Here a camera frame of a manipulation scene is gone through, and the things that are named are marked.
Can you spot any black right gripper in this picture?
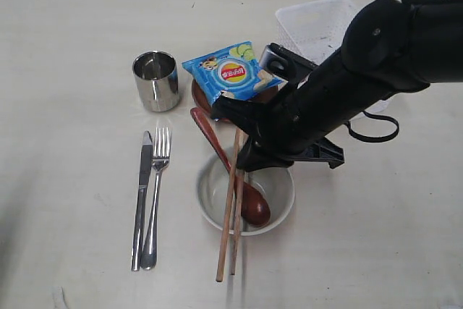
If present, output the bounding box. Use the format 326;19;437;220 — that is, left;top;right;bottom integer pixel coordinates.
211;51;390;172

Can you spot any brown wooden plate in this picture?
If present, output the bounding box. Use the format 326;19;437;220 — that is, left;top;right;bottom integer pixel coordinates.
192;80;279;123

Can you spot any silver metal fork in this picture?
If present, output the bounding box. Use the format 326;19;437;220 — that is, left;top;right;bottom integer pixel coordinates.
141;127;172;270

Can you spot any blue chips bag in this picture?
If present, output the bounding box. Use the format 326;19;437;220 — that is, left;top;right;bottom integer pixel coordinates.
182;41;282;105

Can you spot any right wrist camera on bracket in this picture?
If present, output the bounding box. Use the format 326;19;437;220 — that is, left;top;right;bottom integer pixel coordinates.
259;43;318;85

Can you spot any wooden chopstick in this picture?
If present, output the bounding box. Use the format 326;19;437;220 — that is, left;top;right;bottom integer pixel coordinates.
216;128;242;283
229;169;245;276

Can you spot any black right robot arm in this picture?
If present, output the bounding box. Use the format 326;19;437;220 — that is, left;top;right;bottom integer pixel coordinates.
211;0;462;172

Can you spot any white perforated plastic basket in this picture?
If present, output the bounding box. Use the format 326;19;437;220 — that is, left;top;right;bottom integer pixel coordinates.
274;0;397;117

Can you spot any dark red wooden spoon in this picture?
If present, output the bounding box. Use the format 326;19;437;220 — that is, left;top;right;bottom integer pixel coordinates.
190;107;271;227

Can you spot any white speckled ceramic bowl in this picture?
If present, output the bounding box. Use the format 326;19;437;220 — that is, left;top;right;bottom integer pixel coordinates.
196;153;295;237

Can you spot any silver table knife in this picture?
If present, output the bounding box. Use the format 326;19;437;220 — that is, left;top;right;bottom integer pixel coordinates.
131;130;153;271

